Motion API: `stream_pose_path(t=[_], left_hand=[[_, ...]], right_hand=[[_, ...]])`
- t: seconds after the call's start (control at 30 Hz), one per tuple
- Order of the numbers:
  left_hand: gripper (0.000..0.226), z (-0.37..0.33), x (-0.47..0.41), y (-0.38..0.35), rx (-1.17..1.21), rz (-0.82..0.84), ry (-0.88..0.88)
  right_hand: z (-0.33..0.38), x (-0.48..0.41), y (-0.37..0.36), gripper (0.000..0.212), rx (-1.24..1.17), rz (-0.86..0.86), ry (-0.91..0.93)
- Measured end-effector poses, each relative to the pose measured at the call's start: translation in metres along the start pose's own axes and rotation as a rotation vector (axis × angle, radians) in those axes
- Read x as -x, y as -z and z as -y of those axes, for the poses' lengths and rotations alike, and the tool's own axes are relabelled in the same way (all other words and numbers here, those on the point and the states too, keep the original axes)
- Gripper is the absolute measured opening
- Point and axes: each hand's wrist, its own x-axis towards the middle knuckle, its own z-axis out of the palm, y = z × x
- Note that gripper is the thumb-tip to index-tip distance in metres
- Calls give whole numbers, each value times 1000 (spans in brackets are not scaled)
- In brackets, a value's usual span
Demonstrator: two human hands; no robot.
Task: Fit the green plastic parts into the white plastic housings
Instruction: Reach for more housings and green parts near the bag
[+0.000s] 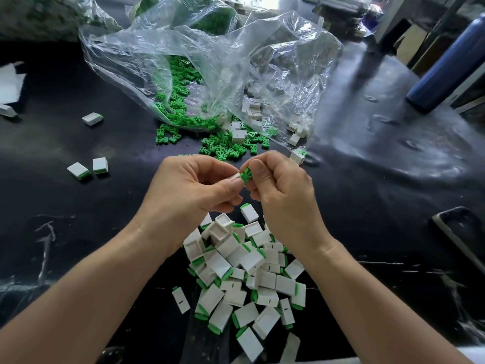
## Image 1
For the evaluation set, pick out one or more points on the green plastic part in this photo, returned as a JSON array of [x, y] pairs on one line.
[[246, 174]]

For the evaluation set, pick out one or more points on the pile of green clips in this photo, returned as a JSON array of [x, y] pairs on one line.
[[182, 102]]

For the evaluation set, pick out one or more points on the person's right hand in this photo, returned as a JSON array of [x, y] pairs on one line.
[[288, 197]]

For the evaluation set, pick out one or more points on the grey machine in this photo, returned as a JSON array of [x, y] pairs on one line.
[[345, 11]]

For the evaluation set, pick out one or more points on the large bag of assembled pieces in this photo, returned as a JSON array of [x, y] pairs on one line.
[[49, 17]]

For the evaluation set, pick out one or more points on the person's left hand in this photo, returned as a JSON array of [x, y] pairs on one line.
[[186, 201]]

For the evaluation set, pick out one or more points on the pile of assembled white-green pieces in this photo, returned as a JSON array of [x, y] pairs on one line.
[[246, 280]]

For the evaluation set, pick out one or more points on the assembled white-green part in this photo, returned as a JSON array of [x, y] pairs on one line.
[[100, 165], [92, 119], [7, 110], [78, 171], [181, 299]]

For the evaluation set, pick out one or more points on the white paper sheet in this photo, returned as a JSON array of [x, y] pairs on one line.
[[9, 85]]

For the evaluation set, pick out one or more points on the person's right forearm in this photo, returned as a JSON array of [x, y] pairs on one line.
[[386, 307]]

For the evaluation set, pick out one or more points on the brown cardboard box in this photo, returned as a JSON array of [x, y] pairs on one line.
[[414, 43]]

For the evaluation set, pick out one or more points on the black smartphone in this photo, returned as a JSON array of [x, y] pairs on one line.
[[464, 240]]

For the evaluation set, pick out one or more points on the person's left forearm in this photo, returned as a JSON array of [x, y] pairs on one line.
[[76, 307]]

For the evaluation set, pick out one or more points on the white metal frame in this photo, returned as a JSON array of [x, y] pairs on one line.
[[392, 17]]

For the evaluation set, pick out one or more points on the plastic bag full of green pieces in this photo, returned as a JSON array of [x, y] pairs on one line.
[[214, 15]]

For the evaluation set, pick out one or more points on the blue cylinder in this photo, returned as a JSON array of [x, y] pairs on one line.
[[451, 66]]

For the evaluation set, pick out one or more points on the heap of white caps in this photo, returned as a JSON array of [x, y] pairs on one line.
[[254, 113]]

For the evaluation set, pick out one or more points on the clear plastic bag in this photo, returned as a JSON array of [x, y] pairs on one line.
[[294, 56]]

